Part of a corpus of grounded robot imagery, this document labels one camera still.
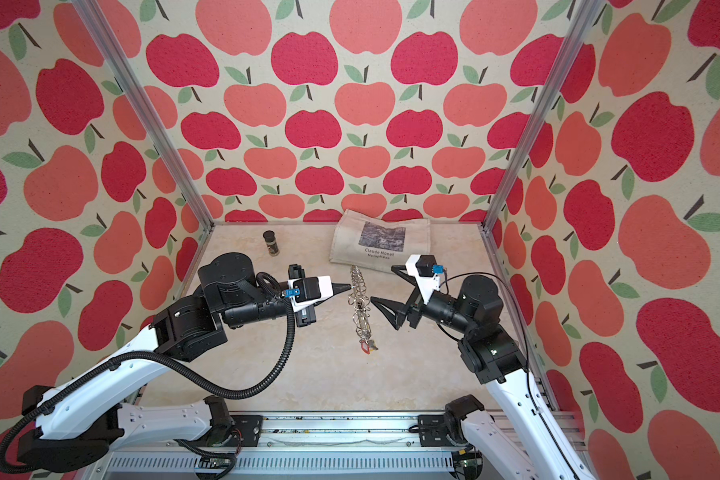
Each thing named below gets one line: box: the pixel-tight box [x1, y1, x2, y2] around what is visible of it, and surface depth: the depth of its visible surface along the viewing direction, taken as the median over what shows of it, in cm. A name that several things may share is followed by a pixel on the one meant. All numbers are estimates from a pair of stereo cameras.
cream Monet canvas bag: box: [329, 209, 431, 273], surface depth 108 cm
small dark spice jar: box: [262, 230, 280, 257], surface depth 109 cm
